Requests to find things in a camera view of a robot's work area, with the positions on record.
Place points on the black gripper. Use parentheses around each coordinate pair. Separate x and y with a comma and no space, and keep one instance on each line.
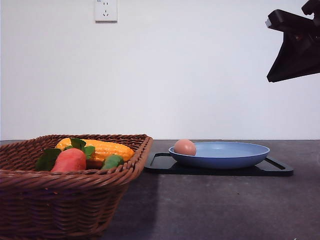
(299,54)

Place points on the blue round plate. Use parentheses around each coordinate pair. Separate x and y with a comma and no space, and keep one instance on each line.
(223,155)

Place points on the brown egg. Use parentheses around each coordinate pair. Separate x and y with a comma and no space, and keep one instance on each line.
(185,146)

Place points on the brown wicker basket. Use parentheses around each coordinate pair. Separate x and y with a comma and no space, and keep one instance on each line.
(62,205)

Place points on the black rectangular tray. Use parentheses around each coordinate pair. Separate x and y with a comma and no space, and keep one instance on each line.
(161,164)

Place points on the green toy chili pepper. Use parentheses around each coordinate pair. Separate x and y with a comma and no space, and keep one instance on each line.
(112,161)

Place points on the yellow toy corn cob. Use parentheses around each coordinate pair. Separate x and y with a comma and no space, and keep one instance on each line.
(102,149)

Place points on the orange toy carrot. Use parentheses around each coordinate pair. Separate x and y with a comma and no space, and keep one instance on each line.
(72,158)

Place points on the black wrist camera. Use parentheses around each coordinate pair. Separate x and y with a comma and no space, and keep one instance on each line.
(287,22)

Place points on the white wall power socket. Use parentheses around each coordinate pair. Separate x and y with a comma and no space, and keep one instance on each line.
(106,11)

